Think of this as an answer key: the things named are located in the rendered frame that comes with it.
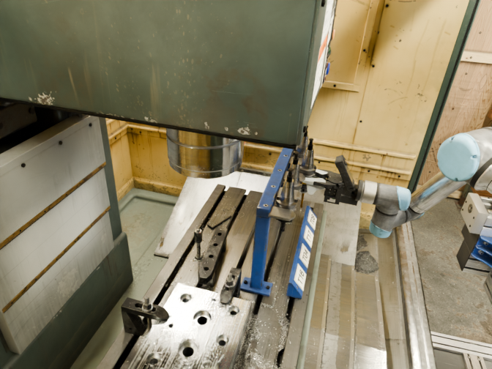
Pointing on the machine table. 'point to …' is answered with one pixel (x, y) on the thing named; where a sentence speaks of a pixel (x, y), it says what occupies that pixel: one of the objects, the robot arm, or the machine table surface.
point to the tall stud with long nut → (198, 242)
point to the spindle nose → (203, 154)
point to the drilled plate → (187, 348)
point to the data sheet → (326, 19)
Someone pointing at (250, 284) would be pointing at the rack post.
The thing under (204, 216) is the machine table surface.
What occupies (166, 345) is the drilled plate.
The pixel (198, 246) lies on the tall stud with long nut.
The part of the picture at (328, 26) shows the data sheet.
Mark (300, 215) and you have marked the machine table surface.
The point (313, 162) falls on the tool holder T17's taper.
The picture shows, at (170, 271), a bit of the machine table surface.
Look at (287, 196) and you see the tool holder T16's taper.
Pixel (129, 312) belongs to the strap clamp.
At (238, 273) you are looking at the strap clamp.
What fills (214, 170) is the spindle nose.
